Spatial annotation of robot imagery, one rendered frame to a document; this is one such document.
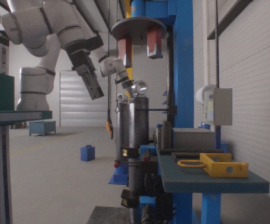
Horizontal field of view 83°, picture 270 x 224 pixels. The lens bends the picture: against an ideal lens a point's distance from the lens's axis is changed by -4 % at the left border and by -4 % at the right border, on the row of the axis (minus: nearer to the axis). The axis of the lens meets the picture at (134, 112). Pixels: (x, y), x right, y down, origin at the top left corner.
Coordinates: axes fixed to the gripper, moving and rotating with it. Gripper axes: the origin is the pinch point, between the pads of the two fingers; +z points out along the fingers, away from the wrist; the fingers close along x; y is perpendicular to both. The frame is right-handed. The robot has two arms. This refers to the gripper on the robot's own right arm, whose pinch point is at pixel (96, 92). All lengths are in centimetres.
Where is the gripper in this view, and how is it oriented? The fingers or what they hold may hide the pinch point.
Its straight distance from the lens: 57.6
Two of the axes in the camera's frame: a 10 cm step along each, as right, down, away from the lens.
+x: 0.9, 1.3, -9.9
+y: -9.2, 4.0, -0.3
